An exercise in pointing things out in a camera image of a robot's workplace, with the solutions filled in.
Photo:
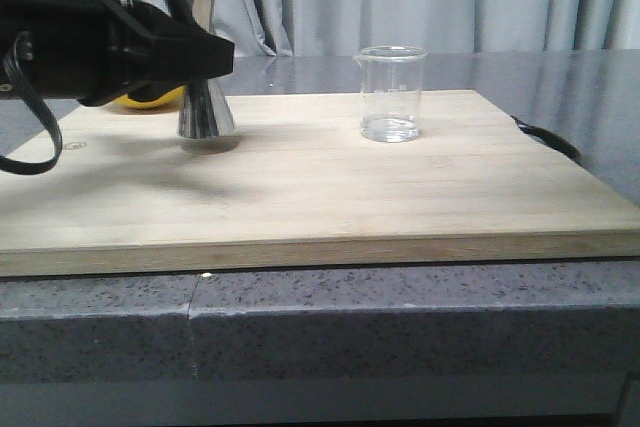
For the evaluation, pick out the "black cord board handle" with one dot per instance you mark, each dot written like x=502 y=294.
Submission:
x=549 y=139

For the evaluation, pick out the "clear glass beaker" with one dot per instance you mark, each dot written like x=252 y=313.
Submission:
x=391 y=88

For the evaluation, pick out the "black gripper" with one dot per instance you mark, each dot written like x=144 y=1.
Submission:
x=99 y=50

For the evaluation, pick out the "light wooden cutting board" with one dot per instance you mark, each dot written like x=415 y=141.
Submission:
x=297 y=185

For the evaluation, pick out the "yellow lemon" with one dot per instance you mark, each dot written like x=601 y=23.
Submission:
x=167 y=99

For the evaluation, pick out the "steel double jigger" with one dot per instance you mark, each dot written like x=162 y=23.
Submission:
x=206 y=57

